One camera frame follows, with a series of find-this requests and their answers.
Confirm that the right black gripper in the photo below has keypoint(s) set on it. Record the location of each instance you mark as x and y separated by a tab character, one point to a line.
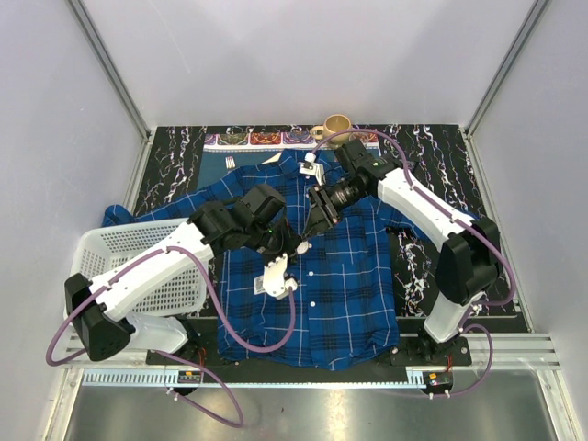
322	214

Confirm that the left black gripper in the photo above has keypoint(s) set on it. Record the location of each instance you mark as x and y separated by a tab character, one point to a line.
290	241

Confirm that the blue plaid shirt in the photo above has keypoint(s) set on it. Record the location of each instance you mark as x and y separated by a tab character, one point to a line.
343	307

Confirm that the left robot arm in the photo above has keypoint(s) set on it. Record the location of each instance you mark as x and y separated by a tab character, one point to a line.
100	309

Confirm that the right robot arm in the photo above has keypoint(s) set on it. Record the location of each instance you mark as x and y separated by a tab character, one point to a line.
468	262

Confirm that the white square plate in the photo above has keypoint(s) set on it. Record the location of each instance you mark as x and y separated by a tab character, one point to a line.
272	159

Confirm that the silver fork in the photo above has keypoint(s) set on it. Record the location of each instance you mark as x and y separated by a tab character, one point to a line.
230	163

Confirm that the tan ceramic mug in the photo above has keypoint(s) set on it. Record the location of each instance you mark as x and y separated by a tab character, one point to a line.
333	129

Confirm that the blue patterned placemat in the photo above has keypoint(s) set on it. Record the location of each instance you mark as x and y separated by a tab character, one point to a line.
249	146

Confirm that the white plastic basket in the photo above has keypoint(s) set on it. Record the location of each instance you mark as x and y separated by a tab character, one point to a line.
144	277

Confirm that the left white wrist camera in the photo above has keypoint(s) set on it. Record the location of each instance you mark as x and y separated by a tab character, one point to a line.
276	283

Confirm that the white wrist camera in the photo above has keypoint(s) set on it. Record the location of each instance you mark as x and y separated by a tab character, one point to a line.
276	283
311	168

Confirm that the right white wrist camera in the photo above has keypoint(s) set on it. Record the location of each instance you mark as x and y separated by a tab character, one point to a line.
311	168

